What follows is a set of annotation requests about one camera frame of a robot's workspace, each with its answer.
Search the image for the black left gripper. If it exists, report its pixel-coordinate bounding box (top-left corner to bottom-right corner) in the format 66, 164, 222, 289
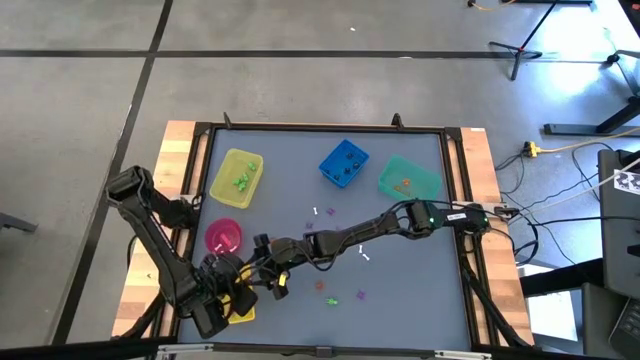
192, 253, 260, 340

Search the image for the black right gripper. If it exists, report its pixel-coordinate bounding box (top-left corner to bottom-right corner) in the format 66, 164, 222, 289
253, 232, 314, 302

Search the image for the pink round plastic bowl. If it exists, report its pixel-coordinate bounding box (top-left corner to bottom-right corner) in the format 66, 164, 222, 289
204, 217, 245, 258

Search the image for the wooden table side board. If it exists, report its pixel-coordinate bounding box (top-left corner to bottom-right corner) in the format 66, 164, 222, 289
110, 119, 211, 339
449, 127, 535, 346

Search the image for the yellow translucent plastic bin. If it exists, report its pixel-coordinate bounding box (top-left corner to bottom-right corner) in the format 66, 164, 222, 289
208, 147, 265, 210

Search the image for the blue plastic bin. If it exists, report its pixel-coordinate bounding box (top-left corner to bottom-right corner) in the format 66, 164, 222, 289
318, 138, 371, 190

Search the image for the teal translucent plastic bin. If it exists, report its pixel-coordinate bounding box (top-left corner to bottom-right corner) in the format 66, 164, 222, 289
377, 153, 444, 206

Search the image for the grey chair leg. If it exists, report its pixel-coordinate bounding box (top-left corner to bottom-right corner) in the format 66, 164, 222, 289
0, 210, 39, 235

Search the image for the black tripod stand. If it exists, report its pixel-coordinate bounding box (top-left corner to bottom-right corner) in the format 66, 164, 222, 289
487, 0, 594, 82

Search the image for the grey case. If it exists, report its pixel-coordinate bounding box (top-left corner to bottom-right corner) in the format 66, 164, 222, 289
579, 282, 631, 360

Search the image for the black stand base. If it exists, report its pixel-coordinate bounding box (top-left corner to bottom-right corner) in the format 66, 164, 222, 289
543, 94, 640, 137

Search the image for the grey desk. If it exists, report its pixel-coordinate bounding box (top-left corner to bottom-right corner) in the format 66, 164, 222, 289
597, 148, 640, 301

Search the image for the black keyboard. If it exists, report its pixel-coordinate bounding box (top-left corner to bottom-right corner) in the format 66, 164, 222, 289
607, 297, 640, 360

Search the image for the black white marker tag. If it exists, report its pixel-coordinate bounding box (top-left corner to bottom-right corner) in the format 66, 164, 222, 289
613, 168, 640, 197

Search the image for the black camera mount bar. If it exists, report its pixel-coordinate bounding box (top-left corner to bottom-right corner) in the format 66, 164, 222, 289
154, 342, 494, 360

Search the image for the black table frame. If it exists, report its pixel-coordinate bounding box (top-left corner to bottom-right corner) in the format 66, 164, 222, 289
112, 112, 535, 351

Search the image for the black floor cable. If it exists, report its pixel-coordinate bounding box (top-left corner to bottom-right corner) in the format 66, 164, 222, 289
499, 209, 606, 266

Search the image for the yellow floor cable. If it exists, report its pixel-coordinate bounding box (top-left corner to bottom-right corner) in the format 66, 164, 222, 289
537, 127, 640, 155

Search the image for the orange floor cable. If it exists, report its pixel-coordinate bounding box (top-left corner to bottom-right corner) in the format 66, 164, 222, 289
467, 0, 516, 12

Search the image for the white floor cable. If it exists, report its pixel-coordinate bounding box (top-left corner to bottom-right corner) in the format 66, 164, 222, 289
574, 158, 640, 199

